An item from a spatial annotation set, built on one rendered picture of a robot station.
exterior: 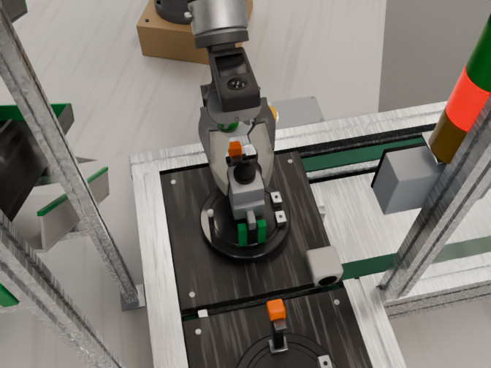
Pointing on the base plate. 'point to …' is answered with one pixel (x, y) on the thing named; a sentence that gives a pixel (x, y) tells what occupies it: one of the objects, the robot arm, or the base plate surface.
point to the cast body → (246, 192)
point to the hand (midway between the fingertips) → (245, 184)
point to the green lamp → (481, 60)
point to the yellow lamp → (446, 139)
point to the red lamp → (465, 102)
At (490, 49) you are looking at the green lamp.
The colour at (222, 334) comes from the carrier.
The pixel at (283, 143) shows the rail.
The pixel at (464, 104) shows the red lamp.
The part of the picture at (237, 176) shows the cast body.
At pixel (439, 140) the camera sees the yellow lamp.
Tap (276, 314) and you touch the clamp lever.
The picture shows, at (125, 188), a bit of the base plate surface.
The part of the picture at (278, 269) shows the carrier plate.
